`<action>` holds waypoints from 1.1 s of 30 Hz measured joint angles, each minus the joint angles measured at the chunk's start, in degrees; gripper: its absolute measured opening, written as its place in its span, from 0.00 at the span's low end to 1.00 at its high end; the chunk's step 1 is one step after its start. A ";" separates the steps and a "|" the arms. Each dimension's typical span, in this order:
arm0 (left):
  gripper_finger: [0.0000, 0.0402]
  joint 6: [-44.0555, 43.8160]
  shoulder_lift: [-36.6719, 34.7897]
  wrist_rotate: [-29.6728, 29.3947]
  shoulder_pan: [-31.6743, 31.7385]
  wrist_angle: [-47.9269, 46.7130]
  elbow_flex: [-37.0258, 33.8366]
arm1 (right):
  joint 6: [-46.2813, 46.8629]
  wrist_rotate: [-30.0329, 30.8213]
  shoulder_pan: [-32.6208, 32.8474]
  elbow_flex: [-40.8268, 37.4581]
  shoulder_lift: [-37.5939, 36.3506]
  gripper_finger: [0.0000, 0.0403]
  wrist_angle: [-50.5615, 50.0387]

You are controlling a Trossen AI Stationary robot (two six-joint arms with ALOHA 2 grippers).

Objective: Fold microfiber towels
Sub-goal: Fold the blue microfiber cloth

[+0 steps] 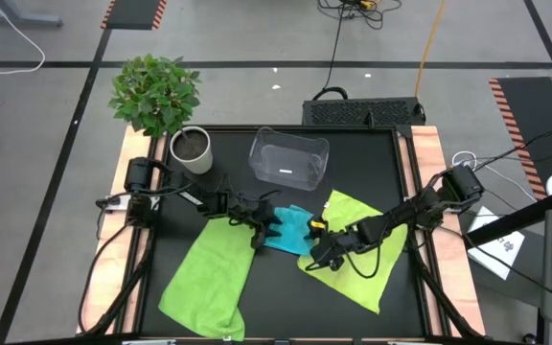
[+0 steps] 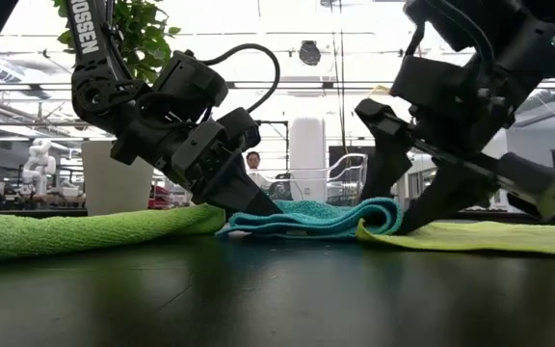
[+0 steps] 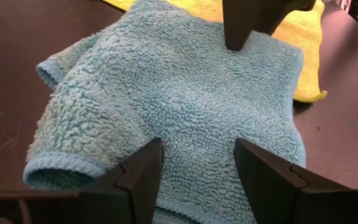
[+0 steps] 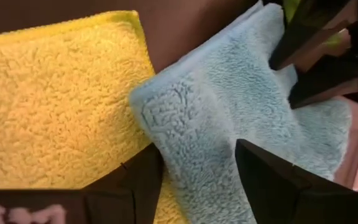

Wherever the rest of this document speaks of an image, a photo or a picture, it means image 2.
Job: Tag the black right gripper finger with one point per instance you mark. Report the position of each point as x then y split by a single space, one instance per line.
386 154
441 197

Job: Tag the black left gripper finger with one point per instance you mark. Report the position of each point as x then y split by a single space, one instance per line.
239 193

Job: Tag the lime yellow microfiber towel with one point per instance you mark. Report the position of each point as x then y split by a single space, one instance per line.
475 238

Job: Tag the teal microfiber towel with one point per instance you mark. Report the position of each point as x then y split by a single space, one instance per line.
316 217

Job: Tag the black background robot arm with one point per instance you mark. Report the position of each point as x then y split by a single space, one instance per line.
282 188

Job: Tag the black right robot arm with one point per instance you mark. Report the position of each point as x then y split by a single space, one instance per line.
523 48

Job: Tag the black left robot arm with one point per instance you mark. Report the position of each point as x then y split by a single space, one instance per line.
99 72

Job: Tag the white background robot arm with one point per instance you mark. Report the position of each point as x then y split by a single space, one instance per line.
39 166

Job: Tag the green microfiber towel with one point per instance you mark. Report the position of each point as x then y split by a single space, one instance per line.
65 233

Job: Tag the person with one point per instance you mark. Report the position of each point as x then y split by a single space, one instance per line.
253 160

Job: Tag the clear plastic bin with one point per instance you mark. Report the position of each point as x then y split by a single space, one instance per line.
354 178

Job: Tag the black monitor screen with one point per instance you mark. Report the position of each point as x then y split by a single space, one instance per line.
340 150

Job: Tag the red storage bins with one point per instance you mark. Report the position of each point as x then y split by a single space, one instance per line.
159 197

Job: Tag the white round column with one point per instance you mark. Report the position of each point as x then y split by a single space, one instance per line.
306 154

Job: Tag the white plant pot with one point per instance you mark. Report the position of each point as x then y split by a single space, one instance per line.
109 188

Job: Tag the cluttered background workbench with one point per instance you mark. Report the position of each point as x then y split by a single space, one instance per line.
3 197

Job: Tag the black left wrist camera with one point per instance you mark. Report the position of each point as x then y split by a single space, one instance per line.
191 82

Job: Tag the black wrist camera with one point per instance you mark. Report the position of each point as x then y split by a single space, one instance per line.
191 82
427 84

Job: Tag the black metal frame stand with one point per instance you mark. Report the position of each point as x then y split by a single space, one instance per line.
282 140

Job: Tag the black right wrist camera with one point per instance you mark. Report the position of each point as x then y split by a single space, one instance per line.
427 84

